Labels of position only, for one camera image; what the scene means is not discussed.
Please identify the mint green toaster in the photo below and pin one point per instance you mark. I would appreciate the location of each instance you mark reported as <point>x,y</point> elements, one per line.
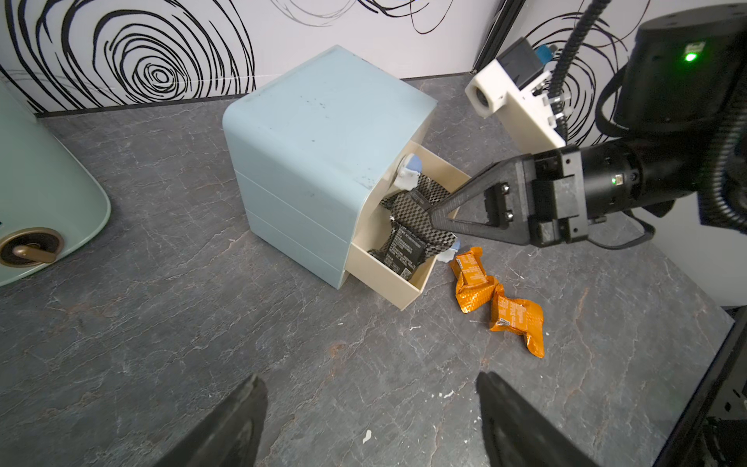
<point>50,204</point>

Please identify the orange cookie packet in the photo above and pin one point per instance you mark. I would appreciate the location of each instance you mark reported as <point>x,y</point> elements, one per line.
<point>474,286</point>
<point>520,317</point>

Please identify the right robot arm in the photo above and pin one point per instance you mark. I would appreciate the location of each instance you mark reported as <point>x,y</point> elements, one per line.
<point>672,122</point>

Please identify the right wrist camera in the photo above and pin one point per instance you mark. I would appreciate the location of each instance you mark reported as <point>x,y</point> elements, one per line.
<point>512,88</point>

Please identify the blue cream drawer cabinet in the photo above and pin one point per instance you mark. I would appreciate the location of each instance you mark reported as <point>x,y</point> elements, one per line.
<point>309,148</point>

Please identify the cream drawer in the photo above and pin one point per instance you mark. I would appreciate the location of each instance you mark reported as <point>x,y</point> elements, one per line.
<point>373,227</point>

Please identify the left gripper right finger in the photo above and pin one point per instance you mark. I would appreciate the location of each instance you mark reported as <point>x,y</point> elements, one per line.
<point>516,434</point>

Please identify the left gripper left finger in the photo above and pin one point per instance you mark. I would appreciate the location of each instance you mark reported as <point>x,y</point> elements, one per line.
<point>230,435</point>

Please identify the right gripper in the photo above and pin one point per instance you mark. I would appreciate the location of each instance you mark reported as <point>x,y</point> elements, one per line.
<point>539,199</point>

